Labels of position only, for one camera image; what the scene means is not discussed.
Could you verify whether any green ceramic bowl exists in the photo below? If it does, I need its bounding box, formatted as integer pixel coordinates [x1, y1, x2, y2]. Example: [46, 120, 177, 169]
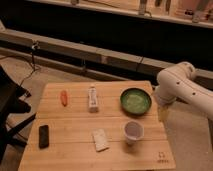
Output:
[120, 88, 152, 116]

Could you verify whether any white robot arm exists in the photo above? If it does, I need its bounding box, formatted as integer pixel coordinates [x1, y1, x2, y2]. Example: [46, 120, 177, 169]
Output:
[153, 62, 213, 121]

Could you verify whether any white sponge block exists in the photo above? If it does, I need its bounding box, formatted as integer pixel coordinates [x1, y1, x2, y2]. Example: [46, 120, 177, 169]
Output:
[92, 129, 109, 152]

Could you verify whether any orange carrot toy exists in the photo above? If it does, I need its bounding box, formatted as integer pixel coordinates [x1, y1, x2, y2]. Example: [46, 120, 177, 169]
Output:
[60, 90, 68, 107]

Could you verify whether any black phone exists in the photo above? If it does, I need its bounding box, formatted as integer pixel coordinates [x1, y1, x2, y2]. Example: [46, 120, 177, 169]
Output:
[39, 125, 49, 149]

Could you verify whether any black stand left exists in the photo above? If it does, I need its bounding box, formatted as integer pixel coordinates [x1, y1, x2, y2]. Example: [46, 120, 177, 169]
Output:
[0, 65, 35, 163]

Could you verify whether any black cable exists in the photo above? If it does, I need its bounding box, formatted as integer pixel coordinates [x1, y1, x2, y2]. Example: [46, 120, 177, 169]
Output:
[0, 41, 42, 88]

